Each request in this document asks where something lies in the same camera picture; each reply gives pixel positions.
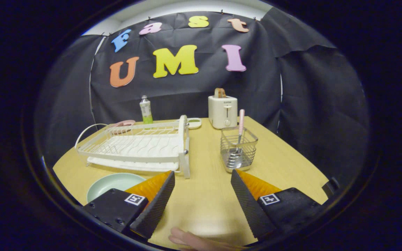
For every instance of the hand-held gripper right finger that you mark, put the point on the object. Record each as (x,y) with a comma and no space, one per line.
(250,209)

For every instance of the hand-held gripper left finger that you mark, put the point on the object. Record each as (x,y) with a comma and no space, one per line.
(155,211)

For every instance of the light green plate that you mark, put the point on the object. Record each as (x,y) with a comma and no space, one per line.
(113,183)

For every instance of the pink plate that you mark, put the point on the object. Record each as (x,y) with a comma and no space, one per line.
(126,122)

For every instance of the white two-compartment dish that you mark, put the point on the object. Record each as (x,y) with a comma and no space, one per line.
(194,124)

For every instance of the dark angular object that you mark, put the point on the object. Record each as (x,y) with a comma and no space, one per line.
(330,187)

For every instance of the clear bottle green label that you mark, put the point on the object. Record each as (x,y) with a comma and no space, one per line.
(146,111)

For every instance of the cream toaster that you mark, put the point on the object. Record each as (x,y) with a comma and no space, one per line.
(222,111)

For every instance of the brown bread slice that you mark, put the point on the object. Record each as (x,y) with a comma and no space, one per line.
(220,93)

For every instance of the black backdrop cloth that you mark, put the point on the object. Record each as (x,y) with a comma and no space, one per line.
(187,90)

